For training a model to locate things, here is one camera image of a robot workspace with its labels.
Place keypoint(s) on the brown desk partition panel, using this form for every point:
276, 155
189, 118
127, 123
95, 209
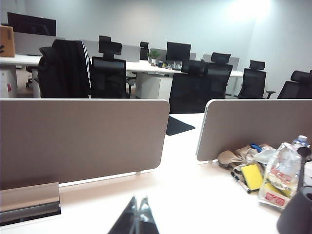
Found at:
256, 122
80, 136

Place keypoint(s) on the clear water bottle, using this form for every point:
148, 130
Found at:
299, 142

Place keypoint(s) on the white office desk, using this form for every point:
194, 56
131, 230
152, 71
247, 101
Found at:
17, 61
151, 68

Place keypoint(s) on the small blue object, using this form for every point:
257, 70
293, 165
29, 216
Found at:
256, 146

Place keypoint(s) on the yellow sponge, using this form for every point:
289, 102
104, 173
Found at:
252, 176

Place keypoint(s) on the brown cardboard box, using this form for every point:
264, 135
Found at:
6, 41

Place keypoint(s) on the clear printed plastic bag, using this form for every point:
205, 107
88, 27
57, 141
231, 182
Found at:
282, 175

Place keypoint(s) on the black computer monitor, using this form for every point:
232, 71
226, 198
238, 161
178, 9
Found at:
178, 51
31, 24

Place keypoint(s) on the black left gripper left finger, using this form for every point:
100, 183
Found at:
125, 219

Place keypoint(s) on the green potted plant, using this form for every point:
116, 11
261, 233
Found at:
154, 56

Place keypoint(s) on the translucent white plastic bag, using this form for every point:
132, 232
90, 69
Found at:
265, 154

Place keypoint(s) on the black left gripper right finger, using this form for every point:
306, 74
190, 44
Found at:
147, 219

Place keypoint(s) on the white desk pedestal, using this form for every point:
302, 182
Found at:
151, 85

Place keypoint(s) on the black kettle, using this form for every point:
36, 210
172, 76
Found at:
296, 212

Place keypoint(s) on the black office chair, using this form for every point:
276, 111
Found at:
220, 78
253, 80
187, 92
144, 51
108, 73
297, 85

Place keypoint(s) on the black jacket white stripes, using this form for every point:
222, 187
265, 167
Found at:
63, 70

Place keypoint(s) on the black marker pen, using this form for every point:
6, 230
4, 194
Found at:
241, 184

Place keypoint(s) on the brown crumpled cloth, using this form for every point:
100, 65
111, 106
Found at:
231, 158

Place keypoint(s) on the black desk mat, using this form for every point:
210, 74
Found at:
179, 125

